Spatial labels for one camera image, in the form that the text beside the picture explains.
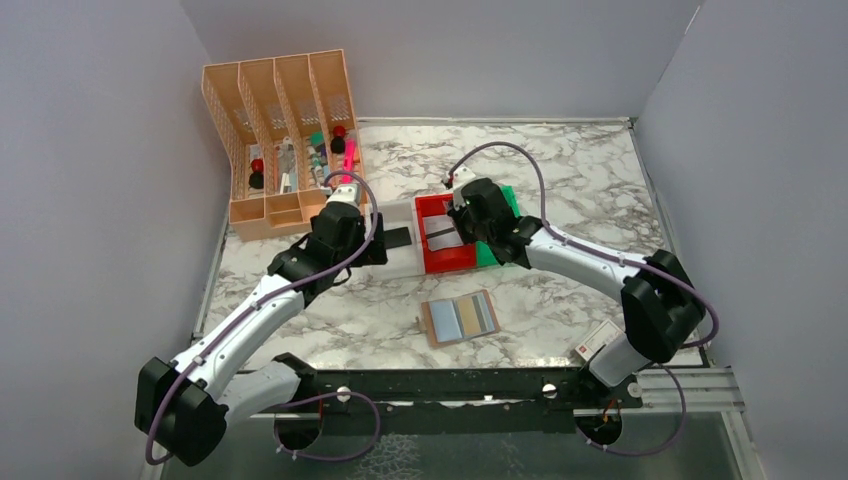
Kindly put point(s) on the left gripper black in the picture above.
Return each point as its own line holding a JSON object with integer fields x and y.
{"x": 374, "y": 254}

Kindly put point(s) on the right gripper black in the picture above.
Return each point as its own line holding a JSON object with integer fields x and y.
{"x": 458, "y": 217}

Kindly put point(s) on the brown leather card holder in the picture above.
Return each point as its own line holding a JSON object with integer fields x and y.
{"x": 458, "y": 319}

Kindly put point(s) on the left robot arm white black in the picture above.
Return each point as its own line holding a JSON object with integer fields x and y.
{"x": 184, "y": 406}

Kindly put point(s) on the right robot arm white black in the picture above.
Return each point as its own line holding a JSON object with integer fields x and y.
{"x": 660, "y": 308}

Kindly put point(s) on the white card in red bin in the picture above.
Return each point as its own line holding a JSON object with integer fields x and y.
{"x": 440, "y": 233}

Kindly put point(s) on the black card in white bin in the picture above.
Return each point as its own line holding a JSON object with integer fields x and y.
{"x": 397, "y": 238}

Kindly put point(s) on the gold card in holder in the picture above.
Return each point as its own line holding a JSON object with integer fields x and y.
{"x": 468, "y": 317}

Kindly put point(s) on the grey card in holder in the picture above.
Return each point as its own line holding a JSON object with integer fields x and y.
{"x": 486, "y": 318}

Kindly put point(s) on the green plastic bin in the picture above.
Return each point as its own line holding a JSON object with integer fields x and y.
{"x": 484, "y": 255}

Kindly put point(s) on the red plastic bin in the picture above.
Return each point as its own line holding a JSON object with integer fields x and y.
{"x": 460, "y": 257}

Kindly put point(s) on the white plastic bin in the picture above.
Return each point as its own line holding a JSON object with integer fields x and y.
{"x": 401, "y": 213}

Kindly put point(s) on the pink highlighter marker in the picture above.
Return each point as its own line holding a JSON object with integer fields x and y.
{"x": 350, "y": 153}

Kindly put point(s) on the red black stamp right slot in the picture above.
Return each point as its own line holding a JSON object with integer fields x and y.
{"x": 338, "y": 140}

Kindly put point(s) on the red black stamp slot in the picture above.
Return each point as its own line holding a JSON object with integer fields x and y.
{"x": 338, "y": 140}
{"x": 256, "y": 177}

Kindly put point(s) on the red black stamp left slot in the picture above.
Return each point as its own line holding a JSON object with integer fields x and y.
{"x": 256, "y": 177}

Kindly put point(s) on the peach plastic desk organizer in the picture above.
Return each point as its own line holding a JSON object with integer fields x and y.
{"x": 281, "y": 109}

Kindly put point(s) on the white label with red mark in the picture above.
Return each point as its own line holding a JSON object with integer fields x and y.
{"x": 600, "y": 336}

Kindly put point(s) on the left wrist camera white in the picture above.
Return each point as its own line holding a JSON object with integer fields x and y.
{"x": 349, "y": 194}

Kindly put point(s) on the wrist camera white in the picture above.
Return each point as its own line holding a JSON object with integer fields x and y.
{"x": 349, "y": 194}
{"x": 460, "y": 177}

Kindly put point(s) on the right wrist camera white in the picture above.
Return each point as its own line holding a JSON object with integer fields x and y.
{"x": 460, "y": 177}

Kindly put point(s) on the black mounting rail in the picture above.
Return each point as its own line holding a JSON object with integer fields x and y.
{"x": 447, "y": 401}

